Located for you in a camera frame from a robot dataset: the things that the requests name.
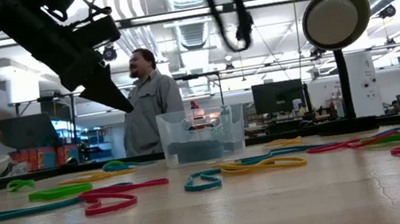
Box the black ceiling camera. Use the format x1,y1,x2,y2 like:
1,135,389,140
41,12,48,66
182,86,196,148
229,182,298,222
375,2,398,21
100,43,120,64

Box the clear plastic bag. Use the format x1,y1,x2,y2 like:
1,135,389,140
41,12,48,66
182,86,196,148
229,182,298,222
10,160,33,177

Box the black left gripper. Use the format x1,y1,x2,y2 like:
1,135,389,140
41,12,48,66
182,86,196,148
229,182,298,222
0,0,136,135

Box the black desk lamp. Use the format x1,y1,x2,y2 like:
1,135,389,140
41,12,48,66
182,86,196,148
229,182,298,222
297,0,391,140

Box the black background rig frame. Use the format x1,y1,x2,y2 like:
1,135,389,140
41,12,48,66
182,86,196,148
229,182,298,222
7,69,226,139

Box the clear plastic bin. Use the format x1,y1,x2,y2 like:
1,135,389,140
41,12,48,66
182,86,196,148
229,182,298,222
154,101,251,171

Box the black laptop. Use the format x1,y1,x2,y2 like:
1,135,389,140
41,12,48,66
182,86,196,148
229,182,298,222
0,110,64,156

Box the black rubber band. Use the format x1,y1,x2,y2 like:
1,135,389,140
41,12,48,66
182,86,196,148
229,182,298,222
200,0,258,57
166,131,247,167

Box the orange cardboard boxes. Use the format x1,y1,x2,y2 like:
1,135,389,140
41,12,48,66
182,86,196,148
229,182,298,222
9,141,83,176

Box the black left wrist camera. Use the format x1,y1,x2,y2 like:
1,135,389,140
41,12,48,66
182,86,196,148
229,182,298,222
67,13,124,55

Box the black monitor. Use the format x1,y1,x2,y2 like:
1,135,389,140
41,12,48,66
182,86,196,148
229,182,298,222
250,77,307,118

